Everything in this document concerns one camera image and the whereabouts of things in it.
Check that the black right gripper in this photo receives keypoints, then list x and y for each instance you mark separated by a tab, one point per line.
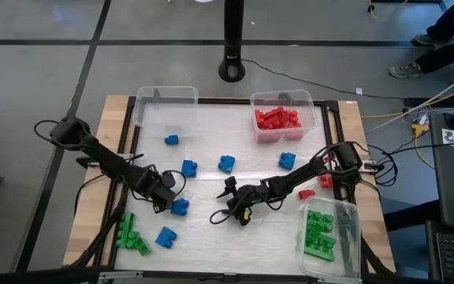
250	195

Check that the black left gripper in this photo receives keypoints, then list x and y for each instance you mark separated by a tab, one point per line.
152	185

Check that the blue toy building block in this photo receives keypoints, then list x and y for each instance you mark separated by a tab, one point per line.
172	140
166	238
227	163
189	168
287	161
181	207

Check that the green toy building block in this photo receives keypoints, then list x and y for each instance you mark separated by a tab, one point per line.
313	241
328	229
317	229
328	219
143	247
133	239
329	240
314	215

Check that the red toy building block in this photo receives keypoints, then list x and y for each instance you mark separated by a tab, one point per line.
276	124
307	194
273	114
326	182
295	124
261	121
290	115

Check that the clear plastic bin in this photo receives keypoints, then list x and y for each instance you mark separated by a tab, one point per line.
349	236
307	103
166	106

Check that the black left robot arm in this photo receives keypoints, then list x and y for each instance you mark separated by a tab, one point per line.
109	161

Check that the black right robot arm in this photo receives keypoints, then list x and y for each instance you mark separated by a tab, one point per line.
302	173

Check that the white textured table mat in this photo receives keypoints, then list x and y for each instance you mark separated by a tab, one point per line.
231	134

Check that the white connector box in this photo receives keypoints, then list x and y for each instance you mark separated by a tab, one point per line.
367	165

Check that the black standing pole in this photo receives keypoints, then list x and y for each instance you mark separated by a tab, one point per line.
233	39

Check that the dark blue desk beam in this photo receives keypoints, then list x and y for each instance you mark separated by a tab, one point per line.
412	215

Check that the yellow power plug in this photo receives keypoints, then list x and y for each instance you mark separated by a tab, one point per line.
419	129

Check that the person's shoe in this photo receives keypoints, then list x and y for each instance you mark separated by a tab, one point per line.
424	39
404	70

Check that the person's leg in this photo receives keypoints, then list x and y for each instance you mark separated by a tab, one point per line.
451	21
443	55

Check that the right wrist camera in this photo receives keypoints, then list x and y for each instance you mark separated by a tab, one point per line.
231	182

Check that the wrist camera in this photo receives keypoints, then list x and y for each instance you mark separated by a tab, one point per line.
231	182
168	178

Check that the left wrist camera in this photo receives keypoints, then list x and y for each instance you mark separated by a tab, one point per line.
168	178

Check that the black table frame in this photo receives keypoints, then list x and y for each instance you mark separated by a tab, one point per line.
227	101

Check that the black metal rail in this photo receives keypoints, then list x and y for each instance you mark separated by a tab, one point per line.
34	276

